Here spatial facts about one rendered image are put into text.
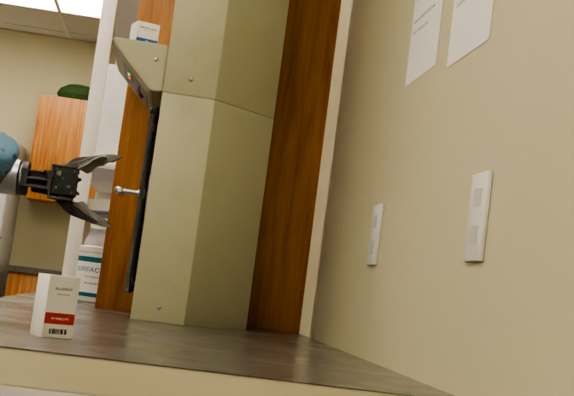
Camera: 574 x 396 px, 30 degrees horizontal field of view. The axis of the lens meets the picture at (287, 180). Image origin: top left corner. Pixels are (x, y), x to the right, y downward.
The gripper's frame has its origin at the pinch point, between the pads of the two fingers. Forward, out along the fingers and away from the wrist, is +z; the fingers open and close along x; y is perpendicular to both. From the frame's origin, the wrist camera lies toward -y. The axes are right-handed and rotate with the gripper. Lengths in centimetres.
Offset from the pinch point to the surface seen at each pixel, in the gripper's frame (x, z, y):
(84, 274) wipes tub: -19, -8, -58
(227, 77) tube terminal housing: 26.6, 19.6, 8.8
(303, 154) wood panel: 17, 42, -26
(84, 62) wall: 128, -60, -545
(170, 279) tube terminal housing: -17.0, 13.6, 10.9
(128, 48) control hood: 29.1, -1.6, 10.9
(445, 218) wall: -3, 50, 83
